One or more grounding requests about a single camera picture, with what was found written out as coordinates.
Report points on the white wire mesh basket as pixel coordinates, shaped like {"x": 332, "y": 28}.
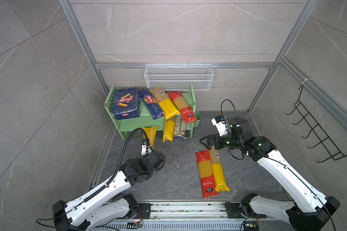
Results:
{"x": 179, "y": 77}

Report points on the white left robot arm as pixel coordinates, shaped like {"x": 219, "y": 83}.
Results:
{"x": 106, "y": 202}

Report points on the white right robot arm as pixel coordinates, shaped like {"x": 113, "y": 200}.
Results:
{"x": 309, "y": 209}

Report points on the red spaghetti package top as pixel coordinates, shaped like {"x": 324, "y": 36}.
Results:
{"x": 183, "y": 107}

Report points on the green plastic cup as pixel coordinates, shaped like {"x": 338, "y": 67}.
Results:
{"x": 197, "y": 119}

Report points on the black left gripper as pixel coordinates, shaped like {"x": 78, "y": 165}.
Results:
{"x": 139, "y": 160}

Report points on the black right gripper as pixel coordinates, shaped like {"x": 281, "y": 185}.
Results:
{"x": 216, "y": 137}

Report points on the yellow Pastatime spaghetti package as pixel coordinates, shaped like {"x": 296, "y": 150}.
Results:
{"x": 151, "y": 134}

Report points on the red spaghetti package floor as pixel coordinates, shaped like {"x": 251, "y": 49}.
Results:
{"x": 206, "y": 174}

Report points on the blue Barilla pasta box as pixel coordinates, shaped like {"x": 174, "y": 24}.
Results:
{"x": 126, "y": 103}

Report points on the clear grey spaghetti package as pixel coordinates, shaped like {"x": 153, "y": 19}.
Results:
{"x": 180, "y": 127}

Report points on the yellow brown spaghetti package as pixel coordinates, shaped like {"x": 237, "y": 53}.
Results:
{"x": 165, "y": 103}

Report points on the blue Barilla spaghetti package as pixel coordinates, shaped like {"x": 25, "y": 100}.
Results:
{"x": 151, "y": 103}

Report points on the green metal shelf rack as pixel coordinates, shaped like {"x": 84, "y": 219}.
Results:
{"x": 145, "y": 120}

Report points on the black wire hook rack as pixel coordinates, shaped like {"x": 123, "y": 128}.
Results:
{"x": 315, "y": 128}

